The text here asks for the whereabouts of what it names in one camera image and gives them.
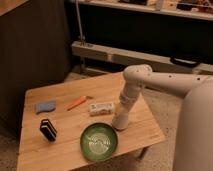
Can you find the wooden table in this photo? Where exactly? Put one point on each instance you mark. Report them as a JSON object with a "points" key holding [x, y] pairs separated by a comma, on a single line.
{"points": [[56, 122]]}

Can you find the metal pole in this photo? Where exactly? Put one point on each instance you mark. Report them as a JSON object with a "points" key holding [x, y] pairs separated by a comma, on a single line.
{"points": [[82, 38]]}

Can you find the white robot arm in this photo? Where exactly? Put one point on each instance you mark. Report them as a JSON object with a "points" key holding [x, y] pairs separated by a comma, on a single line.
{"points": [[193, 147]]}

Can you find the black whiteboard eraser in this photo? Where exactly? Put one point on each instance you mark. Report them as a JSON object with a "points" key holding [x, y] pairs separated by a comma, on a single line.
{"points": [[48, 130]]}

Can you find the green bowl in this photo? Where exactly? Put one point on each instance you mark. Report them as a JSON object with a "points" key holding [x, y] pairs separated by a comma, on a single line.
{"points": [[98, 142]]}

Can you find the white rectangular box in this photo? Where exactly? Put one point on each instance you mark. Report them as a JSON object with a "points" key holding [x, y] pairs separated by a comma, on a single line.
{"points": [[101, 108]]}

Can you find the blue sponge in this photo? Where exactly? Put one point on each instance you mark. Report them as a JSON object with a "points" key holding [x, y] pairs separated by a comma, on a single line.
{"points": [[47, 106]]}

